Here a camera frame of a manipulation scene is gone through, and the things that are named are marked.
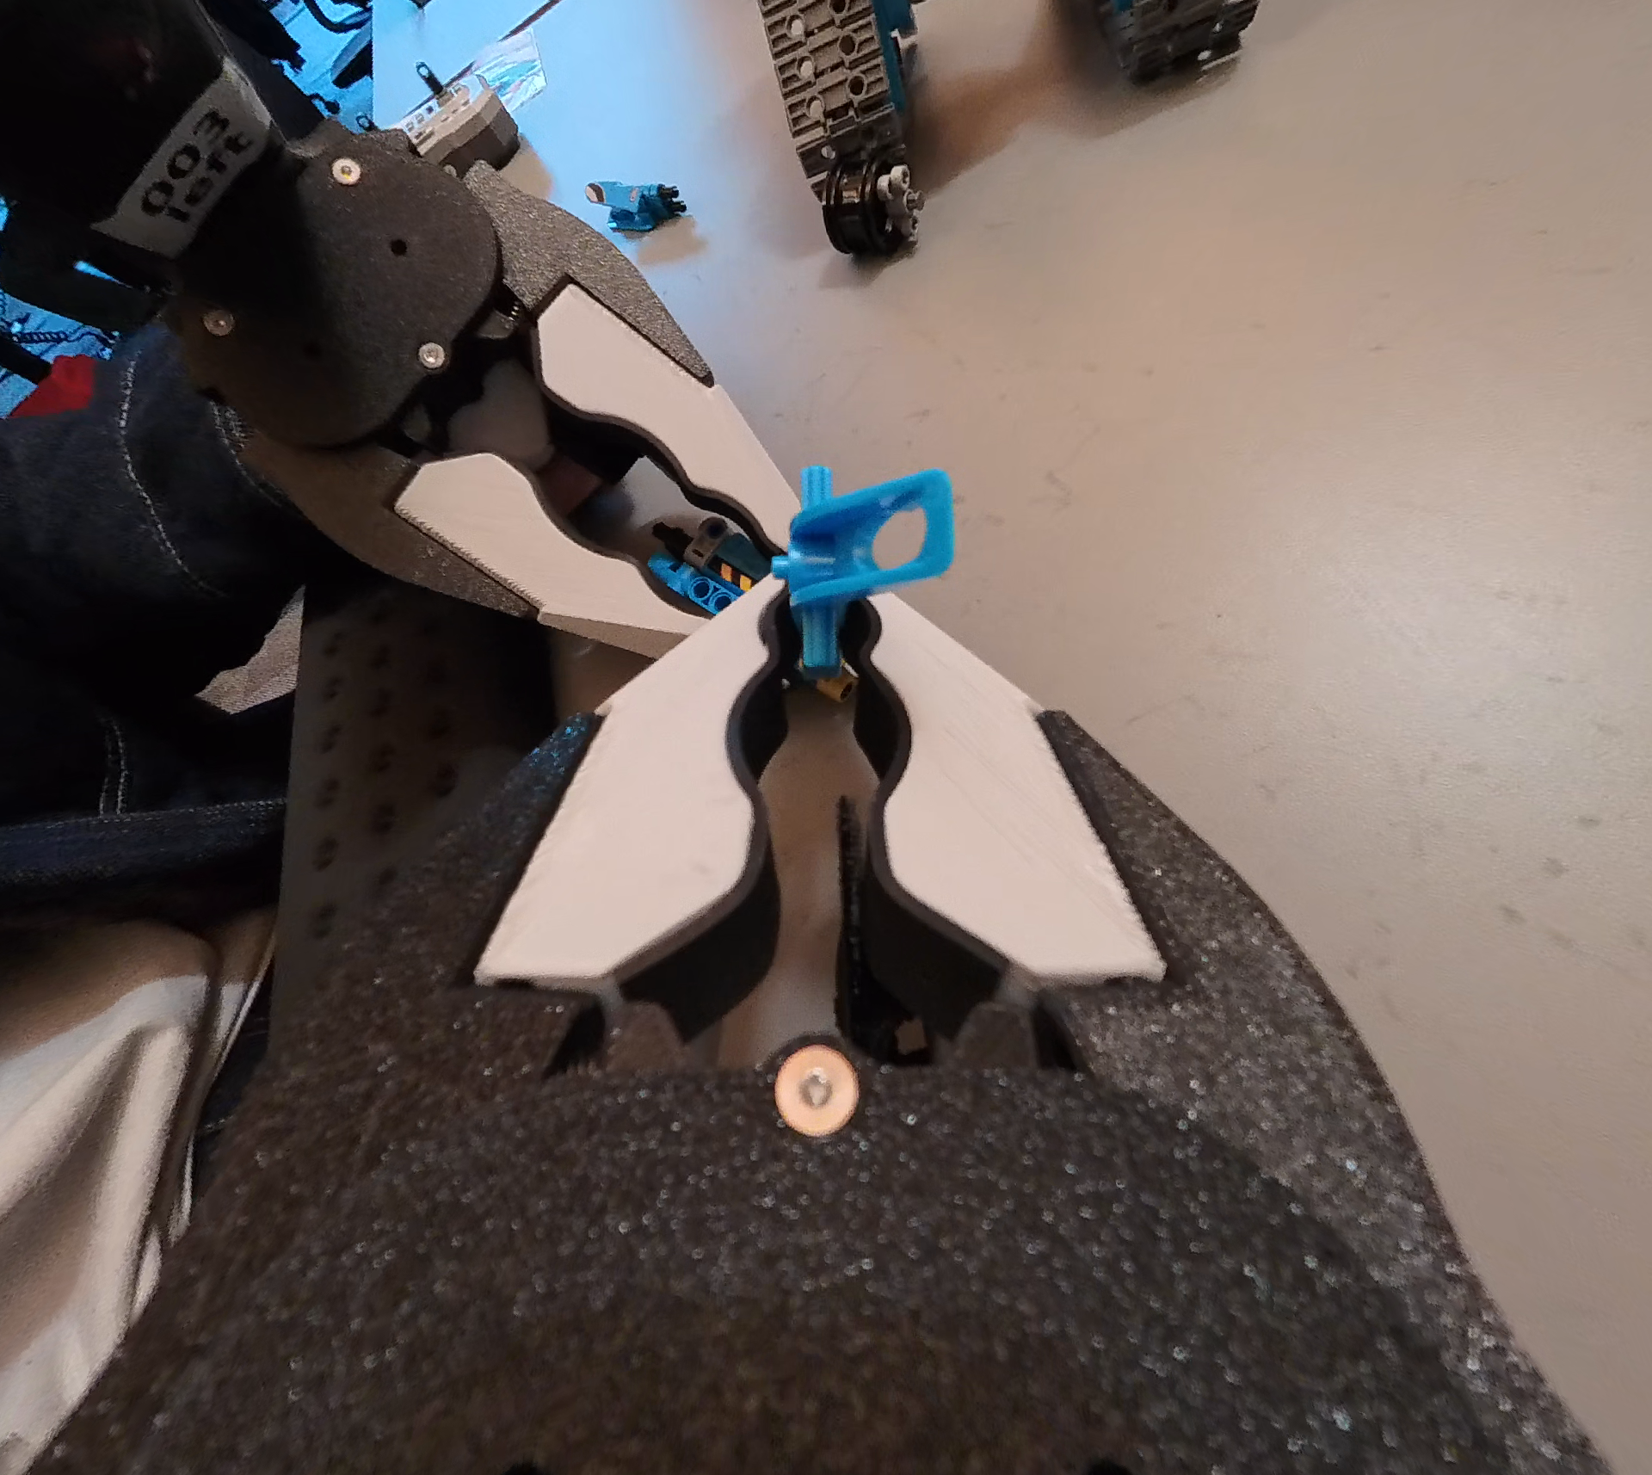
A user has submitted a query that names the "person's left forearm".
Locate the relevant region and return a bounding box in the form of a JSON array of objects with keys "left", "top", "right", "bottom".
[{"left": 0, "top": 326, "right": 326, "bottom": 830}]

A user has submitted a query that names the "person's white shirt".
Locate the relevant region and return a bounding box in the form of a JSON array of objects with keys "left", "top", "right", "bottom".
[{"left": 0, "top": 907, "right": 273, "bottom": 1475}]

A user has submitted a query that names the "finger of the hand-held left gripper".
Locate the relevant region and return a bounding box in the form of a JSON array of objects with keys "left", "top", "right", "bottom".
[
  {"left": 388, "top": 452, "right": 745, "bottom": 657},
  {"left": 525, "top": 293, "right": 807, "bottom": 552}
]

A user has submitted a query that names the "blue tracked toy robot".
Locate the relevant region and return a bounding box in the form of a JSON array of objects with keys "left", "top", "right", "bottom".
[{"left": 737, "top": 0, "right": 1273, "bottom": 257}]

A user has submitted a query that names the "black dimpled mat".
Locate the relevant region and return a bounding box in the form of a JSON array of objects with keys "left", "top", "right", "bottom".
[{"left": 273, "top": 584, "right": 623, "bottom": 1037}]

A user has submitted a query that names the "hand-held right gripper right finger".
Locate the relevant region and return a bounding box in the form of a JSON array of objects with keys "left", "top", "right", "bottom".
[{"left": 861, "top": 593, "right": 1169, "bottom": 1027}]

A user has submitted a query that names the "light blue brick separator tool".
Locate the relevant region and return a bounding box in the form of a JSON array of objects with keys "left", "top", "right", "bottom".
[{"left": 775, "top": 469, "right": 957, "bottom": 689}]

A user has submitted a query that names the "blue striped brick assembly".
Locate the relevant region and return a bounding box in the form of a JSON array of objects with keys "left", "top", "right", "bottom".
[{"left": 641, "top": 507, "right": 777, "bottom": 612}]

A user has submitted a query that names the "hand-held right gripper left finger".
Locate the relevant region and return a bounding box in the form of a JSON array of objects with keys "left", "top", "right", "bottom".
[{"left": 480, "top": 584, "right": 790, "bottom": 1033}]

